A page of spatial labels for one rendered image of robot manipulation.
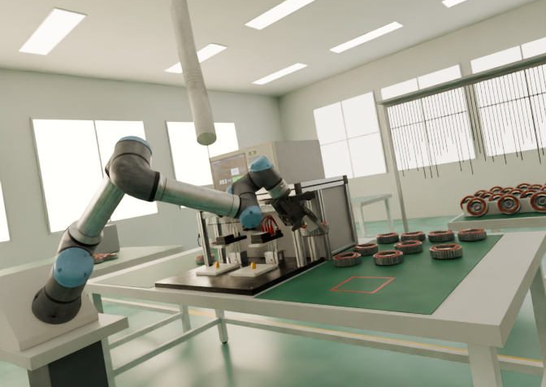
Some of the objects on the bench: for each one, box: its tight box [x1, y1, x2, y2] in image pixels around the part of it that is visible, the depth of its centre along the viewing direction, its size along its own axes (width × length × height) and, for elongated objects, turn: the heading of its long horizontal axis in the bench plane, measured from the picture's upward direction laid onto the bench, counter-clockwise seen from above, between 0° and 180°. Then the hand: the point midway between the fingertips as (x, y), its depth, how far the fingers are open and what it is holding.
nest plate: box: [230, 264, 278, 277], centre depth 165 cm, size 15×15×1 cm
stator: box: [353, 243, 379, 256], centre depth 172 cm, size 11×11×4 cm
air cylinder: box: [265, 250, 285, 264], centre depth 176 cm, size 5×8×6 cm
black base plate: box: [154, 257, 324, 296], centre depth 174 cm, size 47×64×2 cm
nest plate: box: [196, 263, 240, 275], centre depth 181 cm, size 15×15×1 cm
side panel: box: [316, 184, 359, 261], centre depth 182 cm, size 28×3×32 cm
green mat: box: [253, 234, 504, 315], centre depth 148 cm, size 94×61×1 cm
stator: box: [394, 241, 423, 254], centre depth 162 cm, size 11×11×4 cm
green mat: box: [93, 248, 228, 289], centre depth 233 cm, size 94×61×1 cm
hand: (315, 230), depth 144 cm, fingers closed on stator, 13 cm apart
